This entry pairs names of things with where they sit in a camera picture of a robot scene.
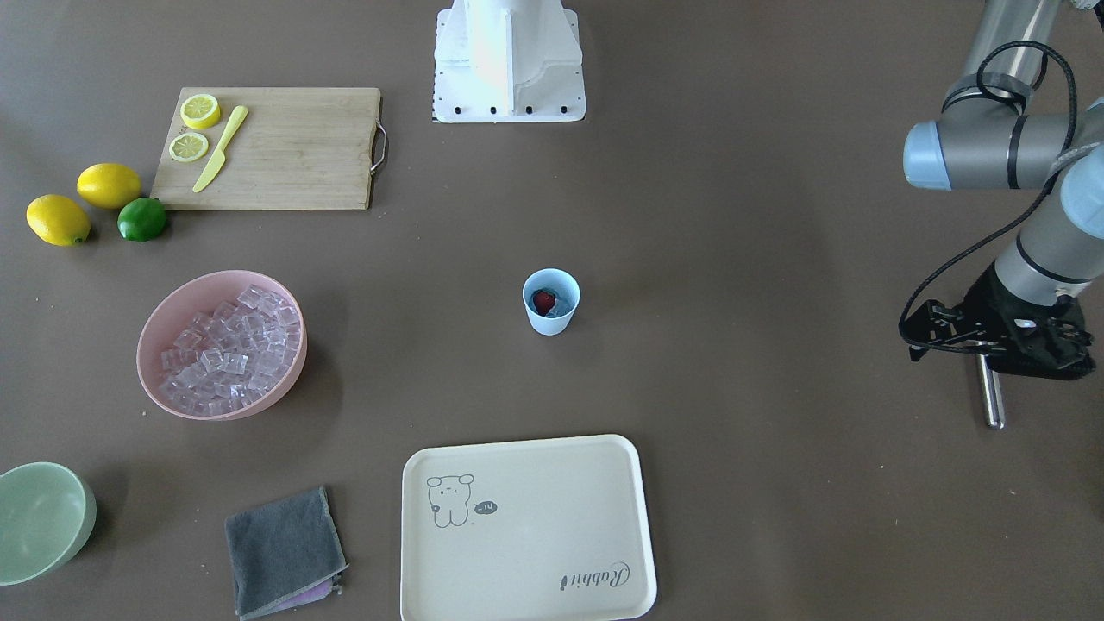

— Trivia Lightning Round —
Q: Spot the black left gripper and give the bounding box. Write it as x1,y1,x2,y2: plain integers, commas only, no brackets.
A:
899,267,1096,380

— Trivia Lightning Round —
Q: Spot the steel muddler black tip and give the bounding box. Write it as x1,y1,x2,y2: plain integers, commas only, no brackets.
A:
976,354,1007,430

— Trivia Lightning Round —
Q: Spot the red strawberry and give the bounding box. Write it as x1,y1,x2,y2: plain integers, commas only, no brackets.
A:
531,288,558,316

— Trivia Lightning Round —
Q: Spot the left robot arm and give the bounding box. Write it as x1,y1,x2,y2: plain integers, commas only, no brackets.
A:
898,1,1103,380

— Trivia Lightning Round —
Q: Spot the light blue cup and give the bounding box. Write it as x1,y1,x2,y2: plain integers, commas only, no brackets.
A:
522,269,580,336

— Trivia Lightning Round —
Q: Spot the pink bowl of ice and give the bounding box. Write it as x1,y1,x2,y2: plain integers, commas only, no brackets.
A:
135,270,308,421

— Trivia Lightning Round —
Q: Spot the cream rabbit tray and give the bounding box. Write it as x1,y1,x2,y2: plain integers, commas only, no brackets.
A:
399,434,657,620

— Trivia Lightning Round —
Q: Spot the grey folded cloth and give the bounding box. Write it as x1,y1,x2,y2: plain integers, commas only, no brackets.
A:
224,486,348,620

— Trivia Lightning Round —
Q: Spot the wooden cutting board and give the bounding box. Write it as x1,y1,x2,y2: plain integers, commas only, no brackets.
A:
149,86,386,211

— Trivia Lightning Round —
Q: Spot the yellow plastic knife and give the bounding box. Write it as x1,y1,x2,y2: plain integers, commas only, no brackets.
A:
191,105,250,193

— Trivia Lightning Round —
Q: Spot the lemon slice upper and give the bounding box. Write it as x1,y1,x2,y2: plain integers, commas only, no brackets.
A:
179,93,222,130

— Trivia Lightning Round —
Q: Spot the lemon slice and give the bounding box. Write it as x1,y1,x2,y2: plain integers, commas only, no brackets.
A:
166,131,210,164
179,93,222,130

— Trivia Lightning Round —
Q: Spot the lemon slice lower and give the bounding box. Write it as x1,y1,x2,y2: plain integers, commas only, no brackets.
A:
166,131,210,164

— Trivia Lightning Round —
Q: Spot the green lime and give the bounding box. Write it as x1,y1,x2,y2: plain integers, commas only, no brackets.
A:
116,198,168,242

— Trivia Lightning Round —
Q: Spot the whole yellow lemon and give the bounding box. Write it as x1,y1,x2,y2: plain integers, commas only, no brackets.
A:
78,162,142,210
25,194,91,248

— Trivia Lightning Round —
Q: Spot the mint green bowl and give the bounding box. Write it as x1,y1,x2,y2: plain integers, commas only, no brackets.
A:
1,462,97,587

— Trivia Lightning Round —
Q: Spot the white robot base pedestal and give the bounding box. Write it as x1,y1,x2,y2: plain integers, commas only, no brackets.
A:
431,1,587,123

